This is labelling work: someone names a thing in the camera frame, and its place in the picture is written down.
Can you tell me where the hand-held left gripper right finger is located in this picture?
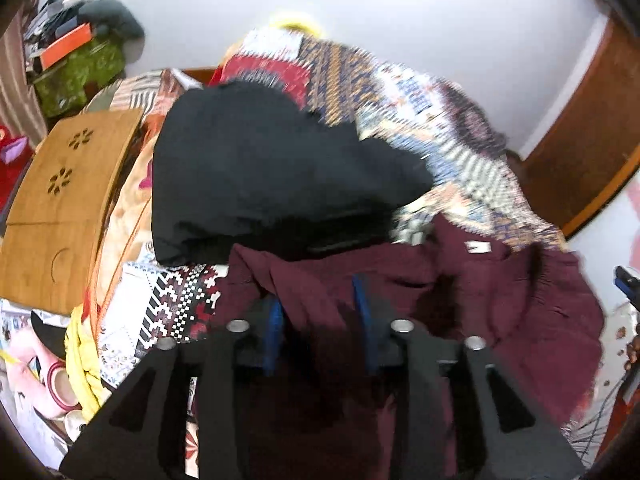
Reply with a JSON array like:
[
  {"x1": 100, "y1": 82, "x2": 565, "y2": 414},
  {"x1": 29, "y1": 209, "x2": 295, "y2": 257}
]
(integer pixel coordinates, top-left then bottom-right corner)
[{"x1": 350, "y1": 274, "x2": 587, "y2": 480}]

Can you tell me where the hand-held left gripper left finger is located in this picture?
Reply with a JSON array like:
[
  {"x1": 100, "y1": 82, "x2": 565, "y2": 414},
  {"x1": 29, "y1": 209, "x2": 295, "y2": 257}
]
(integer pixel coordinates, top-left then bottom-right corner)
[{"x1": 59, "y1": 300, "x2": 287, "y2": 480}]

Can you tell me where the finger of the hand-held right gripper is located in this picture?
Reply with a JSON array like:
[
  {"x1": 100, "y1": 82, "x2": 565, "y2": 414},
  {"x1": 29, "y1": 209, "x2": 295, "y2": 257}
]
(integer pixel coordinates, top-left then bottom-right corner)
[{"x1": 614, "y1": 265, "x2": 640, "y2": 311}]

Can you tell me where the maroon button shirt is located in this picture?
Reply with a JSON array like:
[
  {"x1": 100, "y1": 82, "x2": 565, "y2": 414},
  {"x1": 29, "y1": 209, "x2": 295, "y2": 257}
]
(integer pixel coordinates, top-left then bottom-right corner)
[{"x1": 192, "y1": 214, "x2": 607, "y2": 480}]

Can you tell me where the pile of folded clothes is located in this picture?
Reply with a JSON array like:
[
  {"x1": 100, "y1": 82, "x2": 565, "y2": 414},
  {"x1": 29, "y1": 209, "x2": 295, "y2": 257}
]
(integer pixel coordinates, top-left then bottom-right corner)
[{"x1": 22, "y1": 0, "x2": 96, "y2": 57}]

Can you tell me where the person's right hand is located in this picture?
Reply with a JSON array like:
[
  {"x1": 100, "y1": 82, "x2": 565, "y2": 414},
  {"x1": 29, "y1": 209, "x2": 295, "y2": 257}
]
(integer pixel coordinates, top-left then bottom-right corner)
[{"x1": 624, "y1": 334, "x2": 640, "y2": 374}]

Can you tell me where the brown wooden door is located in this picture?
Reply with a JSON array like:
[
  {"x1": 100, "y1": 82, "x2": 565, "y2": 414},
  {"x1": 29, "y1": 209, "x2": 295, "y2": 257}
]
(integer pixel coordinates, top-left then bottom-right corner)
[{"x1": 519, "y1": 14, "x2": 640, "y2": 242}]

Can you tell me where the black cloth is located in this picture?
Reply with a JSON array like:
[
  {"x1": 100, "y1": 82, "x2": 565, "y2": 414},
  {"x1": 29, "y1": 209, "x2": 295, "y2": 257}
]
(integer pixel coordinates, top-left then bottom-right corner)
[{"x1": 149, "y1": 82, "x2": 436, "y2": 269}]

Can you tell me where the yellow cloth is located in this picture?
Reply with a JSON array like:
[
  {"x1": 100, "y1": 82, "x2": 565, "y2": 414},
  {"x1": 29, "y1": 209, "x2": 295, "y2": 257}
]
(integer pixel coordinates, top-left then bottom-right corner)
[{"x1": 64, "y1": 304, "x2": 113, "y2": 423}]

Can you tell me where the orange patterned quilt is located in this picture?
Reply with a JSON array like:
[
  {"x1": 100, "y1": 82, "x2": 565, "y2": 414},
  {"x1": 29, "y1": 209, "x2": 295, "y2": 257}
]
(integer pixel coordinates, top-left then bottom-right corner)
[{"x1": 82, "y1": 69, "x2": 211, "y2": 321}]

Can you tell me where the patchwork patterned blanket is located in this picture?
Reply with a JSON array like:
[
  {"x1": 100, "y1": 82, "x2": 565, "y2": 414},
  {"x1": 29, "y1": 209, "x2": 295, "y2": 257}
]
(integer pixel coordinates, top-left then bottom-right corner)
[{"x1": 92, "y1": 24, "x2": 577, "y2": 386}]

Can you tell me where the pink plush item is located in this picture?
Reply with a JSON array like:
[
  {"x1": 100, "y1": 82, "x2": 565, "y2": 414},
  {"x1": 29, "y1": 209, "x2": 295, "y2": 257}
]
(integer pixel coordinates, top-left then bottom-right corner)
[{"x1": 7, "y1": 329, "x2": 80, "y2": 418}]

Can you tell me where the wooden lap desk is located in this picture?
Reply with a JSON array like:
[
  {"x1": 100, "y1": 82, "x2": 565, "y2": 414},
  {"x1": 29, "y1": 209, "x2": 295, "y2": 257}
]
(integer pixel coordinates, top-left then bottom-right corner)
[{"x1": 0, "y1": 108, "x2": 146, "y2": 317}]

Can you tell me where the pile of papers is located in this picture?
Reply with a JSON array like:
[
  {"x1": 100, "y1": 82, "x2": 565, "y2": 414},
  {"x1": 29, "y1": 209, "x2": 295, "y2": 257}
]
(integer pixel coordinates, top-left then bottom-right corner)
[{"x1": 0, "y1": 297, "x2": 76, "y2": 468}]

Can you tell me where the yellow plastic object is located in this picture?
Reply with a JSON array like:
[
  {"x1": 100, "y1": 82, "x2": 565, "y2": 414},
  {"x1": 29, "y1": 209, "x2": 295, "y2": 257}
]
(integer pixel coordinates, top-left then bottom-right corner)
[{"x1": 266, "y1": 9, "x2": 327, "y2": 37}]

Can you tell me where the red plush toy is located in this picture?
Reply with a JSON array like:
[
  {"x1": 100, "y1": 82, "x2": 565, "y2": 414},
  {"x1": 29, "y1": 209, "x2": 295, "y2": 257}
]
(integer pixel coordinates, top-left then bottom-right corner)
[{"x1": 0, "y1": 122, "x2": 35, "y2": 212}]

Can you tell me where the orange box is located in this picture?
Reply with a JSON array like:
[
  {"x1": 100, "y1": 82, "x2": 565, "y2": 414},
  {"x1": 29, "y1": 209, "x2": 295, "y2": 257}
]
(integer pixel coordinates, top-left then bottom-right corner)
[{"x1": 39, "y1": 22, "x2": 96, "y2": 69}]

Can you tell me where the dark grey pillow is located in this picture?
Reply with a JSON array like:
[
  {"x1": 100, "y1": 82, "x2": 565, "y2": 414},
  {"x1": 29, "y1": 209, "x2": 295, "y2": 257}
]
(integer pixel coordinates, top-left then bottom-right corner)
[{"x1": 77, "y1": 0, "x2": 146, "y2": 42}]

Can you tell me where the striped brown curtain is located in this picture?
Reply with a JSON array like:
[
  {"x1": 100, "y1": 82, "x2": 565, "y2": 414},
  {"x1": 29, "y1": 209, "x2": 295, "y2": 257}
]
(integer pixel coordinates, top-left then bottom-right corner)
[{"x1": 0, "y1": 7, "x2": 48, "y2": 137}]

